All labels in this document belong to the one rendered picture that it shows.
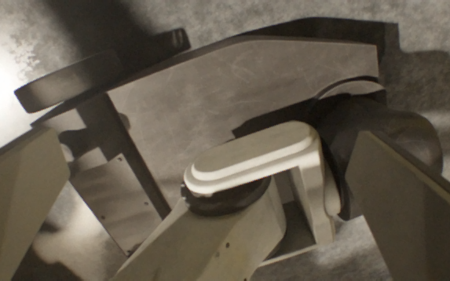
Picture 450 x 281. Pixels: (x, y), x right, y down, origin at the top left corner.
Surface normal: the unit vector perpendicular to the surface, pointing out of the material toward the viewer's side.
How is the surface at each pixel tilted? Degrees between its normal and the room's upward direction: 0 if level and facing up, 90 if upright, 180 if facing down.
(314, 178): 0
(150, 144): 0
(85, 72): 43
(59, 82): 18
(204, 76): 0
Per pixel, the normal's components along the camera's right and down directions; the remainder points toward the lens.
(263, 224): 0.65, 0.15
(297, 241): -0.32, -0.84
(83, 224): 0.10, 0.43
